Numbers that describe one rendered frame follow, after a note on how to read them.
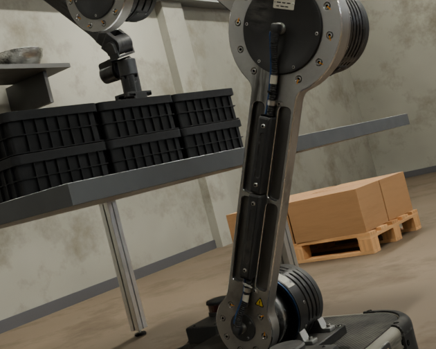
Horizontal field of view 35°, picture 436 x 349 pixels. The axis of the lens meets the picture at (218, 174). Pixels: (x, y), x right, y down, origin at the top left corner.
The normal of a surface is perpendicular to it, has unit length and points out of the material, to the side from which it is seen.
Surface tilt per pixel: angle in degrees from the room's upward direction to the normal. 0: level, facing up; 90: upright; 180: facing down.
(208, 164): 90
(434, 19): 90
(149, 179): 90
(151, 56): 90
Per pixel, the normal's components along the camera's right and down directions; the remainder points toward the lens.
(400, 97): -0.59, 0.15
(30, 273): 0.77, -0.20
